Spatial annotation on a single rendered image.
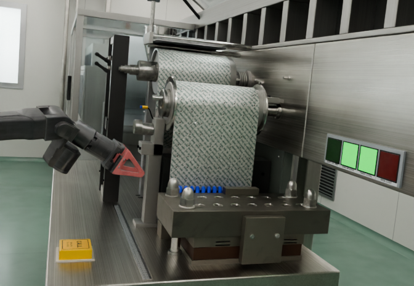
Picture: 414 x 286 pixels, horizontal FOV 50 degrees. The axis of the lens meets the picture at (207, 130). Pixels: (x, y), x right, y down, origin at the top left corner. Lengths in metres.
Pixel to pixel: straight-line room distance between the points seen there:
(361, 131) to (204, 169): 0.42
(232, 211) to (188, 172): 0.21
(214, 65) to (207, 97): 0.28
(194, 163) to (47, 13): 5.68
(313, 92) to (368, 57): 0.21
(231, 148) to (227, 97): 0.14
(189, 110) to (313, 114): 0.32
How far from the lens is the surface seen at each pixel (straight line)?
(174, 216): 0.98
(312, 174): 1.49
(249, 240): 1.04
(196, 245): 1.03
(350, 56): 1.05
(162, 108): 1.16
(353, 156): 1.00
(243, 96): 1.21
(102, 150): 1.09
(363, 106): 0.99
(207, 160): 1.18
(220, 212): 1.01
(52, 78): 6.66
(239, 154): 1.21
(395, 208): 4.40
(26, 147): 6.76
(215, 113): 1.17
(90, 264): 1.03
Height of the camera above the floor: 1.31
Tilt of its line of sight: 6 degrees down
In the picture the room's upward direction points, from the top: 5 degrees clockwise
